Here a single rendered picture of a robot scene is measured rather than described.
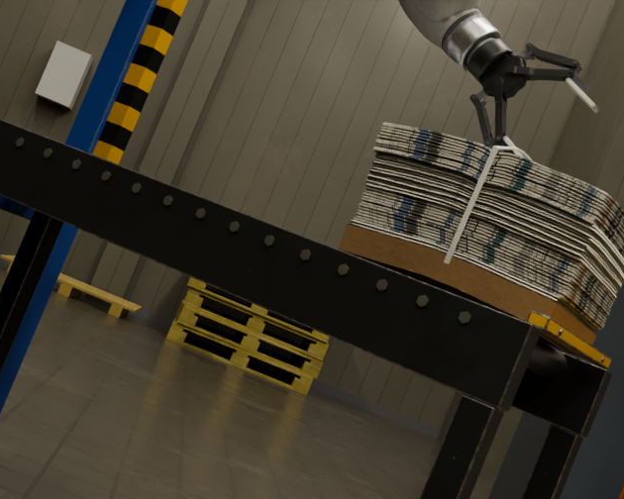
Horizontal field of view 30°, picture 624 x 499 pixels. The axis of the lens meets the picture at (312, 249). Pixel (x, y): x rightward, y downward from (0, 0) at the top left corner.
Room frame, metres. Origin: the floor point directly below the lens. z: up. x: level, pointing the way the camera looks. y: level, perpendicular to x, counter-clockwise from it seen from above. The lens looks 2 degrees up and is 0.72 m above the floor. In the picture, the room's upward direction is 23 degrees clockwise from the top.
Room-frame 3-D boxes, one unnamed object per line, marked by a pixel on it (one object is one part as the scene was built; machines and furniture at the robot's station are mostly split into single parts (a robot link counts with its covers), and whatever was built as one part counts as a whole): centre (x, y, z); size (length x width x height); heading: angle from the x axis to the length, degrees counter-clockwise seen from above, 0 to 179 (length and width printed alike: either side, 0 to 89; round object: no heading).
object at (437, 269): (1.89, -0.26, 0.84); 0.28 x 0.06 x 0.04; 152
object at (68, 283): (9.63, 1.70, 0.05); 1.17 x 0.81 x 0.11; 95
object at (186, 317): (9.72, 0.21, 0.45); 1.26 x 0.90 x 0.90; 95
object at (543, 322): (1.76, -0.42, 0.81); 0.43 x 0.03 x 0.02; 152
